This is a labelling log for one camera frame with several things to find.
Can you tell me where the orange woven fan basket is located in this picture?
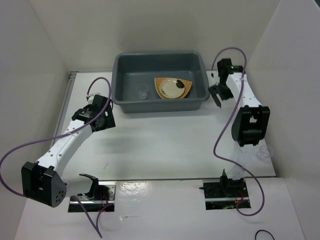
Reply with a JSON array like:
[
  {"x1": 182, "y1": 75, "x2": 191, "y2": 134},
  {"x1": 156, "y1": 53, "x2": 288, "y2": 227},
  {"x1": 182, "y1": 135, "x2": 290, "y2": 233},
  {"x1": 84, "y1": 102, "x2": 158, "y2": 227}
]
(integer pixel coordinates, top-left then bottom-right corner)
[{"x1": 154, "y1": 77, "x2": 193, "y2": 99}]

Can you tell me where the cream plate with black pattern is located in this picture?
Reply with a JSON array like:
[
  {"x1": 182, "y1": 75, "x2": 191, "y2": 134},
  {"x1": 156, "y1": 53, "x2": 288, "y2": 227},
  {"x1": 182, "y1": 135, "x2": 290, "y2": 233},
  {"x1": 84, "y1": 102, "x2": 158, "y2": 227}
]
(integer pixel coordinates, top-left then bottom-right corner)
[{"x1": 159, "y1": 78, "x2": 186, "y2": 99}]

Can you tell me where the clear plastic cup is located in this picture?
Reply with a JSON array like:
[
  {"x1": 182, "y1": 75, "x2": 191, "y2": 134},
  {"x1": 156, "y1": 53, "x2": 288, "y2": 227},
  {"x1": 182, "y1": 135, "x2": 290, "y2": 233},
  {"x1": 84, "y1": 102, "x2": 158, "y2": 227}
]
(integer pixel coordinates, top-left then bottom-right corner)
[
  {"x1": 254, "y1": 145, "x2": 274, "y2": 161},
  {"x1": 136, "y1": 84, "x2": 148, "y2": 100}
]

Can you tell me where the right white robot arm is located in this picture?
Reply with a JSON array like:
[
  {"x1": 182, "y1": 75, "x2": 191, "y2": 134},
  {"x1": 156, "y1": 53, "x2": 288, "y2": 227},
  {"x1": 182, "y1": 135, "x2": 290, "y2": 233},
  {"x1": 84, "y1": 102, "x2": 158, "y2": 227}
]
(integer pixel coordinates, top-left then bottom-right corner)
[{"x1": 202, "y1": 58, "x2": 271, "y2": 199}]

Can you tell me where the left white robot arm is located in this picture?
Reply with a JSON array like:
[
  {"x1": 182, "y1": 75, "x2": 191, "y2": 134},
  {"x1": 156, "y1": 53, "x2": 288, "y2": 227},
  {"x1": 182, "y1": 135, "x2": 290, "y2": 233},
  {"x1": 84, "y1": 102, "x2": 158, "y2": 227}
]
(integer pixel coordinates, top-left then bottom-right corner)
[{"x1": 21, "y1": 94, "x2": 116, "y2": 208}]

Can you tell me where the grey plastic bin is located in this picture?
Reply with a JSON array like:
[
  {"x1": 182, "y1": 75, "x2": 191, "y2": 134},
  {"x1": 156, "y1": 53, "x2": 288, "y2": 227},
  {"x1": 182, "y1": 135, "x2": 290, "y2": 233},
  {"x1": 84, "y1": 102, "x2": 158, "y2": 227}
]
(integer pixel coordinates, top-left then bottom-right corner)
[{"x1": 111, "y1": 50, "x2": 210, "y2": 114}]

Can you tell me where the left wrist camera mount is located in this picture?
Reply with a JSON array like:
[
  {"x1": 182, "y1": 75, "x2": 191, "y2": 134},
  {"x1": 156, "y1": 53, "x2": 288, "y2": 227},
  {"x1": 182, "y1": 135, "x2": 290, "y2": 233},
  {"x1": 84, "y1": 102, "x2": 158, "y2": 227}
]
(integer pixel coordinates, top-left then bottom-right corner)
[{"x1": 86, "y1": 92, "x2": 100, "y2": 103}]

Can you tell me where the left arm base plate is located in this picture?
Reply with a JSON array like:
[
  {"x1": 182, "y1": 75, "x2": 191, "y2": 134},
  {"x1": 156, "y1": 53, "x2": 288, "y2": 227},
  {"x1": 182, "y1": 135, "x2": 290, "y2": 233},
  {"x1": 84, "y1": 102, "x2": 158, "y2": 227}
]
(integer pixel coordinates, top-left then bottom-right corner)
[{"x1": 66, "y1": 178, "x2": 117, "y2": 213}]

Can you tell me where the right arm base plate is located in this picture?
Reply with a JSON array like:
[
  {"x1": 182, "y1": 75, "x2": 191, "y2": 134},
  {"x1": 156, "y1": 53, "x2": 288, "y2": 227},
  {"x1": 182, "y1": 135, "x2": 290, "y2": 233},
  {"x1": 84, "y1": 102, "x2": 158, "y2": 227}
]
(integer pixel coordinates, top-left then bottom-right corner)
[{"x1": 199, "y1": 177, "x2": 251, "y2": 210}]

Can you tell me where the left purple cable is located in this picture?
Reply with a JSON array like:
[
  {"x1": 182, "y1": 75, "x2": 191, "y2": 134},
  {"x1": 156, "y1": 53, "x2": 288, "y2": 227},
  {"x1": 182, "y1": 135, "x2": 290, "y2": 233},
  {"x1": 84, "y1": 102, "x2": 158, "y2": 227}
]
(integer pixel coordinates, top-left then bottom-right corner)
[{"x1": 0, "y1": 76, "x2": 115, "y2": 238}]

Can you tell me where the black cable loop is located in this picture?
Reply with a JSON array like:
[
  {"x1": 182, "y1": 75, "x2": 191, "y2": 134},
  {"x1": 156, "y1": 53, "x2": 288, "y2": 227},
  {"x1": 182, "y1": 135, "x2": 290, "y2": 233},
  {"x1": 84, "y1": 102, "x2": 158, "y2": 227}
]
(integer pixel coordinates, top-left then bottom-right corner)
[{"x1": 254, "y1": 229, "x2": 277, "y2": 240}]

